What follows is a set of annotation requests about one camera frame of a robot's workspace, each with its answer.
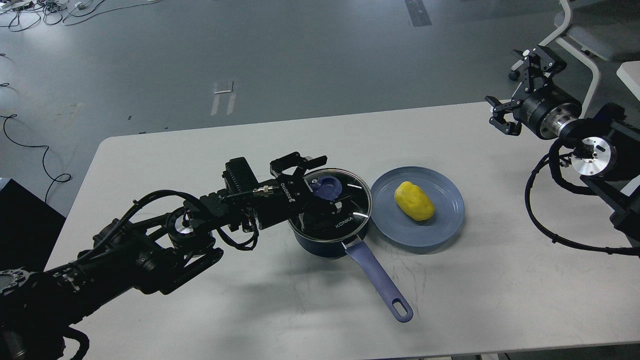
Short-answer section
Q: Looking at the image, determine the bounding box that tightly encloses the glass lid purple knob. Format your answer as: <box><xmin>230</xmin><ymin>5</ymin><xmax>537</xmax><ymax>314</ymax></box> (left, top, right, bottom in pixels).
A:
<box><xmin>295</xmin><ymin>168</ymin><xmax>374</xmax><ymax>244</ymax></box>

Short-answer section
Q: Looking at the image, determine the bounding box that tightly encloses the yellow potato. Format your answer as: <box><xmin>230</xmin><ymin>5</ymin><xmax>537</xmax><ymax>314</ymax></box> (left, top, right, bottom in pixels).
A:
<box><xmin>393</xmin><ymin>181</ymin><xmax>435</xmax><ymax>222</ymax></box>

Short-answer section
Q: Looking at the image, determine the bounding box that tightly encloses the blue plate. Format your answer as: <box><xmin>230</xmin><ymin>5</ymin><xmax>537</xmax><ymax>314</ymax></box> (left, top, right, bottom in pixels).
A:
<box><xmin>371</xmin><ymin>166</ymin><xmax>466</xmax><ymax>254</ymax></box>

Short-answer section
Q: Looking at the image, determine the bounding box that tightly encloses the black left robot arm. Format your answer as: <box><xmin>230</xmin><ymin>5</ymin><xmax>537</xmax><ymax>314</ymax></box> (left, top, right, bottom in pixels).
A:
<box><xmin>1</xmin><ymin>152</ymin><xmax>353</xmax><ymax>360</ymax></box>

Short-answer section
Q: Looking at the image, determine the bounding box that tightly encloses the black box left edge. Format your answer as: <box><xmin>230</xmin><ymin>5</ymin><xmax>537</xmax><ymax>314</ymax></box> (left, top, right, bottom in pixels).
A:
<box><xmin>0</xmin><ymin>177</ymin><xmax>66</xmax><ymax>272</ymax></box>

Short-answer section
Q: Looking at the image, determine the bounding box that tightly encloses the white table corner right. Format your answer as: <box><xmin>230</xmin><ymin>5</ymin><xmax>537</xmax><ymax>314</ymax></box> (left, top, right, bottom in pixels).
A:
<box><xmin>615</xmin><ymin>60</ymin><xmax>640</xmax><ymax>101</ymax></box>

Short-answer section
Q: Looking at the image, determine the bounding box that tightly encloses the dark blue saucepan purple handle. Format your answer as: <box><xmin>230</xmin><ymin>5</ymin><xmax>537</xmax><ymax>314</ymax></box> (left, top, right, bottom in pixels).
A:
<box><xmin>288</xmin><ymin>212</ymin><xmax>414</xmax><ymax>322</ymax></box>

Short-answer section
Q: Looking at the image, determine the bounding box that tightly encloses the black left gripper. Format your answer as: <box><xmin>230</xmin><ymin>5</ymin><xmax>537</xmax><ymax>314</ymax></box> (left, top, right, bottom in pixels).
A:
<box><xmin>254</xmin><ymin>152</ymin><xmax>355</xmax><ymax>236</ymax></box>

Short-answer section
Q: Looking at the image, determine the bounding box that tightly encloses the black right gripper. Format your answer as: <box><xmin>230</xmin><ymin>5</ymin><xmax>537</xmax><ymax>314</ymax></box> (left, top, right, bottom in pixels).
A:
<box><xmin>484</xmin><ymin>45</ymin><xmax>583</xmax><ymax>140</ymax></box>

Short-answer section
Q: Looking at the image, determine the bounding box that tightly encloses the cable bundle on floor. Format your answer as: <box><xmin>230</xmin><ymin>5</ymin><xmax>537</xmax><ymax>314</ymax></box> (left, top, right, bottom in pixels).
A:
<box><xmin>0</xmin><ymin>0</ymin><xmax>161</xmax><ymax>32</ymax></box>

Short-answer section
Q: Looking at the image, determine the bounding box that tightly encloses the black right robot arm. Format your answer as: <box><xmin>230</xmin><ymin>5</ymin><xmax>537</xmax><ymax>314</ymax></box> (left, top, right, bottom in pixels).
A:
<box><xmin>485</xmin><ymin>45</ymin><xmax>640</xmax><ymax>256</ymax></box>

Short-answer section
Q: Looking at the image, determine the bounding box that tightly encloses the white office chair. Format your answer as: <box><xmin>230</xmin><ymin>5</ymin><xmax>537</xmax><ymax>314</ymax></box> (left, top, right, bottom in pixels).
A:
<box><xmin>538</xmin><ymin>0</ymin><xmax>640</xmax><ymax>117</ymax></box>

